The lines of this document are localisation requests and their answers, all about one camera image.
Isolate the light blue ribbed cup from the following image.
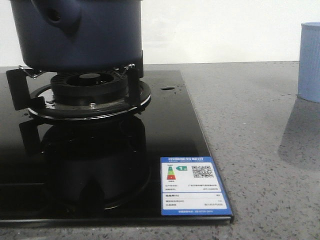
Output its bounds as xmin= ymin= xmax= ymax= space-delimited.
xmin=298 ymin=22 xmax=320 ymax=103

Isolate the dark blue cooking pot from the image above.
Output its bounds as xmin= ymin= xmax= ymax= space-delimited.
xmin=10 ymin=0 xmax=143 ymax=72

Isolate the black metal pot support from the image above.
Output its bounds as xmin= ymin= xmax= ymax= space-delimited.
xmin=5 ymin=57 xmax=151 ymax=122

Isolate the black gas burner head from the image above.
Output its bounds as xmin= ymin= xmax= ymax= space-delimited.
xmin=50 ymin=70 xmax=128 ymax=106

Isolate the blue energy label sticker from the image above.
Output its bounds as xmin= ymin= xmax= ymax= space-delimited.
xmin=160 ymin=156 xmax=233 ymax=217

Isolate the black glass gas stove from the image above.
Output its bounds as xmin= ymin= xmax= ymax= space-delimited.
xmin=0 ymin=70 xmax=234 ymax=227

